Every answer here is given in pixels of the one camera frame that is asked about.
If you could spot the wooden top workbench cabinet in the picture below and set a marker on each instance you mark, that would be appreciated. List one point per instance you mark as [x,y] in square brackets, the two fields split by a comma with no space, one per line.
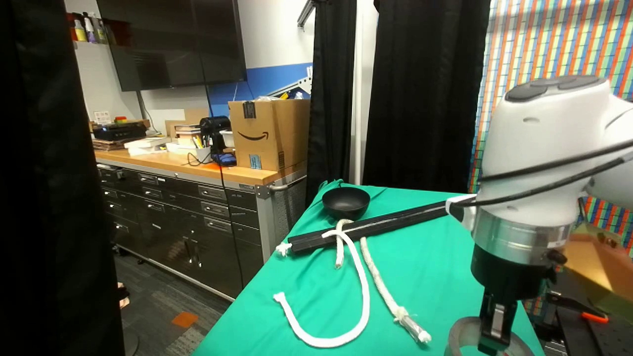
[208,224]

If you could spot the gray tape roll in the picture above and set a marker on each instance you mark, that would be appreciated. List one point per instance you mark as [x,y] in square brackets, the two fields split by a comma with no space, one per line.
[465,334]

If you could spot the wall television screen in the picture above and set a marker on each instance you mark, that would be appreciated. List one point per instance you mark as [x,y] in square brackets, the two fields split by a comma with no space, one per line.
[158,44]

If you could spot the cardboard box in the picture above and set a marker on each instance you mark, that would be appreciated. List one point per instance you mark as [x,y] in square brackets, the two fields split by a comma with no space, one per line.
[271,133]

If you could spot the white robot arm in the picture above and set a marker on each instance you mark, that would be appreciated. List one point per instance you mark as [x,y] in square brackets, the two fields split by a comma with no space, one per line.
[548,143]

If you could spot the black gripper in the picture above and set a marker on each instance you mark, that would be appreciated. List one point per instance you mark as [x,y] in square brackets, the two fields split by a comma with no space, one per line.
[506,283]

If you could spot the black bowl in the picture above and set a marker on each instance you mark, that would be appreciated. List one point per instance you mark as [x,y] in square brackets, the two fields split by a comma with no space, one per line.
[344,202]

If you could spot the black curtain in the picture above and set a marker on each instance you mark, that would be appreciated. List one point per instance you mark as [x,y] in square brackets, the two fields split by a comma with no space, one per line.
[425,79]

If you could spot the long black bar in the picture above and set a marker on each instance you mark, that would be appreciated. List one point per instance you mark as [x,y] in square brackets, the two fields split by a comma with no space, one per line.
[380,224]

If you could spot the green table cloth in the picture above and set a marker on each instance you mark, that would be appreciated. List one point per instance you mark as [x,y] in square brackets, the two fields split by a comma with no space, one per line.
[425,267]

